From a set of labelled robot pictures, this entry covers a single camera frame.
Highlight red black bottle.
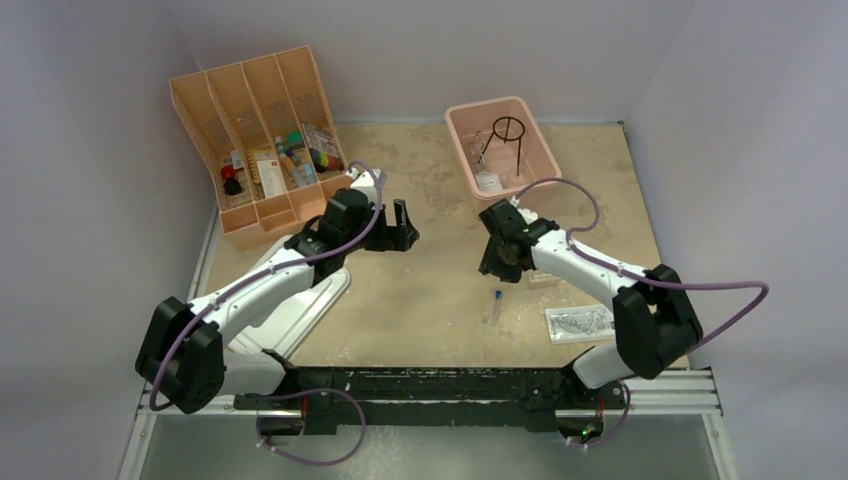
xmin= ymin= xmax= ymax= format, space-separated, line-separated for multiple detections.
xmin=220 ymin=164 xmax=243 ymax=197

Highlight black metal tripod stand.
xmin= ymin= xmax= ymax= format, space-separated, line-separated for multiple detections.
xmin=484 ymin=116 xmax=526 ymax=183

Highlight black mounting base rail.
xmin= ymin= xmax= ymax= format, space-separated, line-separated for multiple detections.
xmin=234 ymin=366 xmax=625 ymax=436

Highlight white labelled package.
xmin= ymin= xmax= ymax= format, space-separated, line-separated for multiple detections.
xmin=544 ymin=304 xmax=615 ymax=345

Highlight blue capped test tube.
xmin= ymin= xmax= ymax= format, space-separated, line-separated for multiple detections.
xmin=489 ymin=289 xmax=503 ymax=325

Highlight white box in organizer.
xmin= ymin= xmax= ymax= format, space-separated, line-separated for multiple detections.
xmin=255 ymin=160 xmax=286 ymax=198

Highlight white plastic lid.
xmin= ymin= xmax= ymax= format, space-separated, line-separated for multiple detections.
xmin=207 ymin=237 xmax=351 ymax=358

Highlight colourful markers set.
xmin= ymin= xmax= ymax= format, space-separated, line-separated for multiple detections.
xmin=309 ymin=147 xmax=345 ymax=173

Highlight peach file organizer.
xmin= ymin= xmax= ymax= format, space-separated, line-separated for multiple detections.
xmin=169 ymin=46 xmax=352 ymax=250

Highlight pink plastic bin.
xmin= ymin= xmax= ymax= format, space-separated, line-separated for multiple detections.
xmin=444 ymin=96 xmax=562 ymax=218

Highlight white test tube rack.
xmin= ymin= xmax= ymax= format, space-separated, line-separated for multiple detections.
xmin=527 ymin=271 xmax=560 ymax=287

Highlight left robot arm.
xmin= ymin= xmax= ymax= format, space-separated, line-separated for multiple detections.
xmin=134 ymin=188 xmax=420 ymax=414

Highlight small white packet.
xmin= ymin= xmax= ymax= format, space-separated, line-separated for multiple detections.
xmin=474 ymin=170 xmax=503 ymax=194

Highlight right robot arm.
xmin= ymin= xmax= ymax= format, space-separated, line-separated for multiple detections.
xmin=479 ymin=200 xmax=703 ymax=407

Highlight metal crucible tongs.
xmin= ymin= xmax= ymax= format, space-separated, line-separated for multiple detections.
xmin=469 ymin=131 xmax=488 ymax=173

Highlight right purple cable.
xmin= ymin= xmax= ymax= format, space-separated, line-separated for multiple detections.
xmin=510 ymin=177 xmax=771 ymax=452

